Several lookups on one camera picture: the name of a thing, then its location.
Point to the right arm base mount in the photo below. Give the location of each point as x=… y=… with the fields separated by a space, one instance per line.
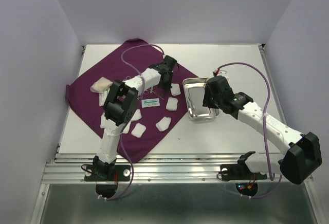
x=240 y=171

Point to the gauze pad centre large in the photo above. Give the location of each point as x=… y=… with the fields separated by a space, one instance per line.
x=137 y=116

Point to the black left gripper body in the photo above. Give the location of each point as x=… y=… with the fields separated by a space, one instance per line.
x=167 y=85

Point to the purple cloth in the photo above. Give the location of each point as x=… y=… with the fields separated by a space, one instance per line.
x=144 y=59

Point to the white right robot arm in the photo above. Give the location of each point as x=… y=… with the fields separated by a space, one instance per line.
x=299 y=154

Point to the gauze pad lower left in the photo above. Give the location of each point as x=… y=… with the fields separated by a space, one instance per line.
x=127 y=128

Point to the gauze pad far left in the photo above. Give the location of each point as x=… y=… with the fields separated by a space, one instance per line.
x=102 y=121

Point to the suture packet white green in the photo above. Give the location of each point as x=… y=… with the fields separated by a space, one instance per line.
x=155 y=102

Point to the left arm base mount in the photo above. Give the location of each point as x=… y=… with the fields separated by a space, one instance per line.
x=112 y=181

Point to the steel tray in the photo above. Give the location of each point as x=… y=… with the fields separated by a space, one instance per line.
x=194 y=90

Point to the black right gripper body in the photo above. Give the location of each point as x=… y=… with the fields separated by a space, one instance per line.
x=214 y=101

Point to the gauze pad top right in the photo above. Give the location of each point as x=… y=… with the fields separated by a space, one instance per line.
x=175 y=89

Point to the bag of cotton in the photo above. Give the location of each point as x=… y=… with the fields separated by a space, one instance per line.
x=101 y=85

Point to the gauze pad middle right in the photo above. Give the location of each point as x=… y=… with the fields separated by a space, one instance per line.
x=172 y=104

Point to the gauze pad bottom right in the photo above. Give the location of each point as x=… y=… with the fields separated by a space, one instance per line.
x=163 y=124

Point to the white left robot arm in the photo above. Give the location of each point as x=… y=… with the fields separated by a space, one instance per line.
x=121 y=103

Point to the suture packet under bag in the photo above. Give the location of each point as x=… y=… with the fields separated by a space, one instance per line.
x=102 y=97

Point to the gauze pad bottom centre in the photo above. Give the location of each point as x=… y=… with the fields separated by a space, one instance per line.
x=138 y=130

